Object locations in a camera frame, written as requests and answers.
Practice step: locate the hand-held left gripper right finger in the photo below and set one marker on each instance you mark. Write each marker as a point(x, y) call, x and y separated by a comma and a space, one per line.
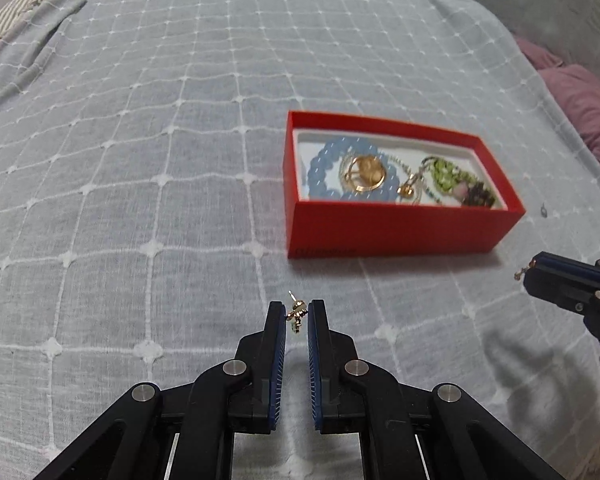
point(314, 360)

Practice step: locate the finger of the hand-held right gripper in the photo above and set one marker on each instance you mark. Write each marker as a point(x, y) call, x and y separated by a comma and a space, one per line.
point(560, 290)
point(570, 267)

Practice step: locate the grey pillow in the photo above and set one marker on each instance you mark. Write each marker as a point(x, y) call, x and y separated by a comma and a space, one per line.
point(545, 5)

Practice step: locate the small metal hook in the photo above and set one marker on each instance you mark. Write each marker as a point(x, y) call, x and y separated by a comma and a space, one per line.
point(543, 209)

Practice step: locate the purple pillow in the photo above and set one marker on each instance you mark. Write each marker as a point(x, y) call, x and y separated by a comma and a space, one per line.
point(587, 105)

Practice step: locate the small gold charm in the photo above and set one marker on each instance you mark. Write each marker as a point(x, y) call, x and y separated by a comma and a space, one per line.
point(406, 191)

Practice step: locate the red jewelry box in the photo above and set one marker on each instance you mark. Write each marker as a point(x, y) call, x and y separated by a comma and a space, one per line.
point(380, 230)

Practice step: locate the grey checked blanket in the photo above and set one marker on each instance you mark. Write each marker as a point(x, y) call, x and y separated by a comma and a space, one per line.
point(155, 160)

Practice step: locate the gold earring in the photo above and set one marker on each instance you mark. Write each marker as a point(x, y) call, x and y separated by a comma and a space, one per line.
point(296, 314)
point(533, 262)

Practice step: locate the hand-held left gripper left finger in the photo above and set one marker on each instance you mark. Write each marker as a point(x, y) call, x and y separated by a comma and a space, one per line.
point(278, 360)

